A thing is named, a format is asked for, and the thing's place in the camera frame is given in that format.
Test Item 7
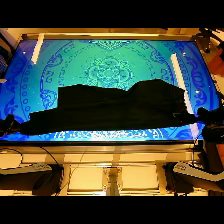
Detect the black garment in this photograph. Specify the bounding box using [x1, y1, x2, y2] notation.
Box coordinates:
[20, 78, 198, 136]

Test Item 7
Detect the silver frame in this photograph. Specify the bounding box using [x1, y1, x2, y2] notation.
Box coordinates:
[0, 31, 224, 197]

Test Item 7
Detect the black cable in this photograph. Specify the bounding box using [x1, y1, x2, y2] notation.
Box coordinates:
[39, 145, 65, 169]
[0, 147, 24, 165]

